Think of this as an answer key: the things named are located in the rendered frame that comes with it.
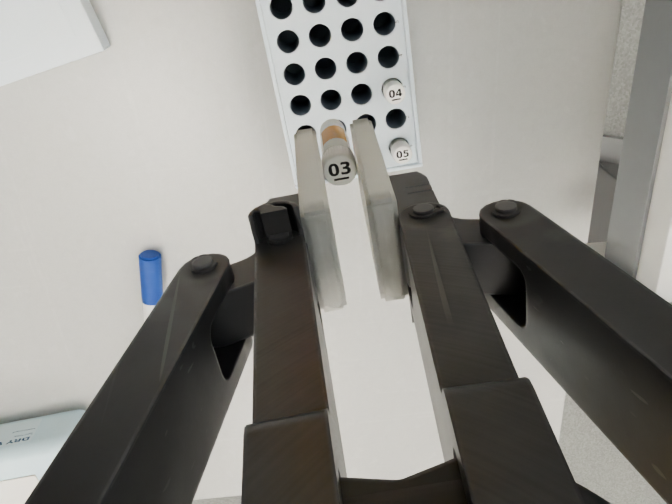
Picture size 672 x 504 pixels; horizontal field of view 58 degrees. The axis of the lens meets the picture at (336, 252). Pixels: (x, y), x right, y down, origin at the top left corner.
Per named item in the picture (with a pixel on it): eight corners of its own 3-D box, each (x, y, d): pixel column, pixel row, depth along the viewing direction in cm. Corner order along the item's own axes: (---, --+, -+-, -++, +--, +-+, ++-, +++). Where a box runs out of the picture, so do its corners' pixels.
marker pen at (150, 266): (170, 391, 52) (166, 404, 50) (151, 391, 52) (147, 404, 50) (162, 249, 45) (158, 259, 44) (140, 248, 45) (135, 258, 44)
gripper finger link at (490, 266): (408, 258, 14) (541, 236, 14) (383, 175, 18) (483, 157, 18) (415, 312, 14) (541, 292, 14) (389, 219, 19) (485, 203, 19)
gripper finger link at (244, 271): (321, 330, 14) (198, 353, 14) (311, 234, 19) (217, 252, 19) (309, 277, 14) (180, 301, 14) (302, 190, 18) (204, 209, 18)
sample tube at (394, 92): (395, 84, 40) (407, 103, 36) (377, 88, 40) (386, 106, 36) (393, 65, 39) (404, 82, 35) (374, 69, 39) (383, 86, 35)
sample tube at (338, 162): (349, 142, 25) (360, 184, 21) (320, 147, 25) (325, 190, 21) (344, 113, 25) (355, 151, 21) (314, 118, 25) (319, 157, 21)
